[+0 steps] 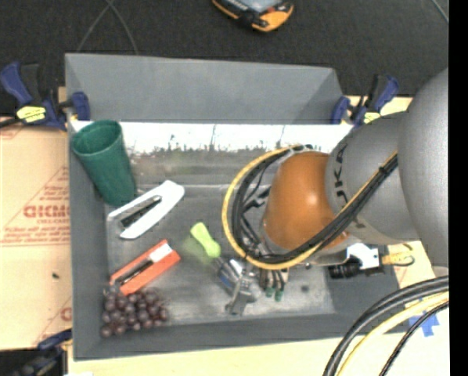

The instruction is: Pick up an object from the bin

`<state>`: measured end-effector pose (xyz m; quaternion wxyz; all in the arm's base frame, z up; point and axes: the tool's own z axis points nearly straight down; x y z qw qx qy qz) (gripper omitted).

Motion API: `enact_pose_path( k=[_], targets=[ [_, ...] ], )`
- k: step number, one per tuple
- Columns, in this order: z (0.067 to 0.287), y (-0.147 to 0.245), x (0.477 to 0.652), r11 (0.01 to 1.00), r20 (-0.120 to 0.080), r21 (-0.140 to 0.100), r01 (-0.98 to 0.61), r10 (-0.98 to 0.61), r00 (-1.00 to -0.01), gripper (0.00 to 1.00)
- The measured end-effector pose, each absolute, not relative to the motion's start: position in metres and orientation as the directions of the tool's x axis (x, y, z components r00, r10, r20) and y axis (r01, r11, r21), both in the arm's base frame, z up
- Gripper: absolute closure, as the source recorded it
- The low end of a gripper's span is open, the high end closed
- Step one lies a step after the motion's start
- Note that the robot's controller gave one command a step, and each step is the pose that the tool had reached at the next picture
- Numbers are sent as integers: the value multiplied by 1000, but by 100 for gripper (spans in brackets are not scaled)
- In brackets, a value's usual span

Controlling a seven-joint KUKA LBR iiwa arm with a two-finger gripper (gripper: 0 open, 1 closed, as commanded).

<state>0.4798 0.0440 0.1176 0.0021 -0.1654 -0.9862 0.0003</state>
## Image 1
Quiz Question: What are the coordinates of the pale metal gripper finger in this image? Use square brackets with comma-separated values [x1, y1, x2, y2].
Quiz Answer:
[235, 287, 262, 315]
[225, 287, 244, 316]

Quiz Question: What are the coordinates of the white flat plastic holder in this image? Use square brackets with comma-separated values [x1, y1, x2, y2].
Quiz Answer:
[107, 179, 185, 240]

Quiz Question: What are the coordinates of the purple toy grape bunch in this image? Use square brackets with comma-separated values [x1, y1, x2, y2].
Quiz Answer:
[99, 285, 170, 338]

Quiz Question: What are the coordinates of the dark green plastic cup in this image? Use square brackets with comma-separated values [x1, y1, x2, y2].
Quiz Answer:
[70, 119, 138, 208]

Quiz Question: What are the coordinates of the grey metal bin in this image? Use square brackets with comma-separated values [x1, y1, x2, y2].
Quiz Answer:
[64, 52, 401, 360]

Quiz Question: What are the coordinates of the brown cardboard board red print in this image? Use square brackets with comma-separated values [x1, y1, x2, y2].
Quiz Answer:
[0, 125, 74, 352]

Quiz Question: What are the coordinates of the lime green tool handle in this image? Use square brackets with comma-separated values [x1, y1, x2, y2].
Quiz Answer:
[181, 221, 222, 261]

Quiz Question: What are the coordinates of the black cylinder on white bracket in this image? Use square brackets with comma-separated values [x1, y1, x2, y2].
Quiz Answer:
[327, 243, 386, 280]

